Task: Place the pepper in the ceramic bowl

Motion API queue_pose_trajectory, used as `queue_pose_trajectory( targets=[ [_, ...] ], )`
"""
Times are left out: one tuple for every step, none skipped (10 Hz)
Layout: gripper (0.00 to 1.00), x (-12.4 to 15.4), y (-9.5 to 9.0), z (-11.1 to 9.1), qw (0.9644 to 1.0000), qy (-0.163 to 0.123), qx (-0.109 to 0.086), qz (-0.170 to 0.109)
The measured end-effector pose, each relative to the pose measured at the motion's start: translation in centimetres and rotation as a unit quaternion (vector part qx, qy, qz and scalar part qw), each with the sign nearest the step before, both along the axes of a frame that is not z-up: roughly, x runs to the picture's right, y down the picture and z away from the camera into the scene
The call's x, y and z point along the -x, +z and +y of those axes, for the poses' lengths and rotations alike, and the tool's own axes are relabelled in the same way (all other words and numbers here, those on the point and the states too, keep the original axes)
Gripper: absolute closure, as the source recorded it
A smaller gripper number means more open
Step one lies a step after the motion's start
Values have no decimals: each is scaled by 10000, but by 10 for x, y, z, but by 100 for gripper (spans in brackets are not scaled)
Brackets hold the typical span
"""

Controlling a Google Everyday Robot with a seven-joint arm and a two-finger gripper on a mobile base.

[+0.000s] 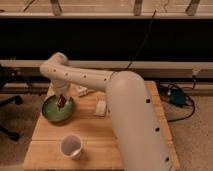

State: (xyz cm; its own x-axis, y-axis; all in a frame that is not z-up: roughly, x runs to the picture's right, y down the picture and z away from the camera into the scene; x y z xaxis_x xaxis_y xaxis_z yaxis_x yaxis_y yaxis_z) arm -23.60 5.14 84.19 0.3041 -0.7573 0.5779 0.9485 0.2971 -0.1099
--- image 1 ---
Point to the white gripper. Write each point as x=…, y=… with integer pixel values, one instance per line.
x=61, y=88

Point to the red pepper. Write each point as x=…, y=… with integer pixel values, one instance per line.
x=61, y=101

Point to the white object behind arm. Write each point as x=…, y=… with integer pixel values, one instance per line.
x=82, y=91

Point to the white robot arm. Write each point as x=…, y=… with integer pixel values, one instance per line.
x=133, y=110

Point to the green ceramic bowl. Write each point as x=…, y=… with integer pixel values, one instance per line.
x=53, y=113

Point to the small white block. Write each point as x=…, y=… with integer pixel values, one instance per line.
x=101, y=108

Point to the wooden table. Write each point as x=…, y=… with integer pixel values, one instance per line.
x=100, y=147

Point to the white plastic cup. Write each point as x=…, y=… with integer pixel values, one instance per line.
x=71, y=146

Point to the black power adapter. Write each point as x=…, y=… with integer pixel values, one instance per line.
x=177, y=97

